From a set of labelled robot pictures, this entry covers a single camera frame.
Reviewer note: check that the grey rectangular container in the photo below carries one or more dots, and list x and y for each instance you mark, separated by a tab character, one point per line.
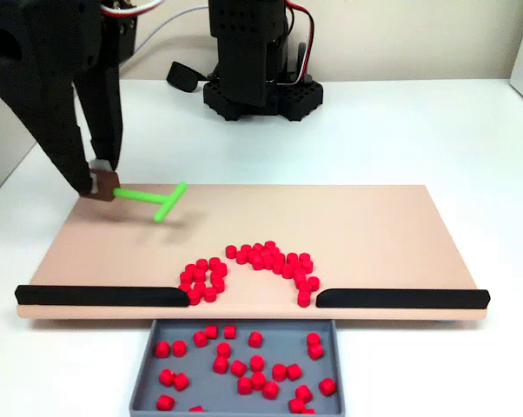
279	347

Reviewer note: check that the beige flat board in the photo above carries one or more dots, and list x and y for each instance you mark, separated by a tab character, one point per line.
331	226

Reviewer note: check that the black edge rail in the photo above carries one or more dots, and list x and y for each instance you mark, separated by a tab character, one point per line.
92	296
396	299

